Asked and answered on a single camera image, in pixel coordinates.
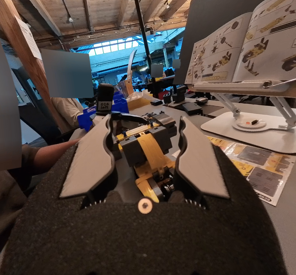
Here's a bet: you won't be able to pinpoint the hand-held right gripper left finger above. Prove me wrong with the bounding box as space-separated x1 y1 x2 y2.
59 115 119 200

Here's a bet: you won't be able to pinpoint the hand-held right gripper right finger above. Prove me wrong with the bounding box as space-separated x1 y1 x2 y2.
173 116 231 200

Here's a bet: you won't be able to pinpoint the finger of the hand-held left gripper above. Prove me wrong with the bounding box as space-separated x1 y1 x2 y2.
111 111 149 124

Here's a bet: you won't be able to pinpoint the yellow grey toy vehicle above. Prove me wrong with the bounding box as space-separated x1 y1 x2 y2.
112 112 179 204

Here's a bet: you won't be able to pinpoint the instruction booklet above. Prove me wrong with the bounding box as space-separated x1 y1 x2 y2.
185 0 296 84

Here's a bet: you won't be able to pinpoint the person's left forearm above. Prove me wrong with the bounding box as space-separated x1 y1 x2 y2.
32 139 81 176

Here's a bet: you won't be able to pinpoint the yellow plastic bin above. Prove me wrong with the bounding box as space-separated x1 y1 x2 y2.
127 94 155 111

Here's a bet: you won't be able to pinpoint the crumpled plastic bags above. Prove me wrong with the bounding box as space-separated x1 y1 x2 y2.
128 89 151 100

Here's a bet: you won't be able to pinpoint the cardboard toy box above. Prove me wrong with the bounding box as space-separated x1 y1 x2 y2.
120 72 134 95

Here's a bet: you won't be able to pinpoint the blue plastic bin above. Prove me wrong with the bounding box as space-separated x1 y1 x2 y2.
77 92 130 132

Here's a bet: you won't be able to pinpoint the black power adapter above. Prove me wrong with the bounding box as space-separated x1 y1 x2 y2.
181 102 203 116

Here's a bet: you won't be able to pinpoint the black office chair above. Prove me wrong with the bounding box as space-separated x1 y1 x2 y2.
20 109 63 142

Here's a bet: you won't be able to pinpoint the yellow grey sticker sheet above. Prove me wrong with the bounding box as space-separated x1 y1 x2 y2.
172 136 296 206

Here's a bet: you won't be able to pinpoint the white book stand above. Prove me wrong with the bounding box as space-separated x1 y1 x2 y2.
187 78 296 154

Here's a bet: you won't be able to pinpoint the black pole stand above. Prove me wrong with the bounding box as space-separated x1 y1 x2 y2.
115 0 153 96

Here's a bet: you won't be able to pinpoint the white paper notice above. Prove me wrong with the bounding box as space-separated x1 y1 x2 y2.
14 14 43 60

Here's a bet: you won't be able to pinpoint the black divider panel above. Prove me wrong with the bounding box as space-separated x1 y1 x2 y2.
172 0 296 85

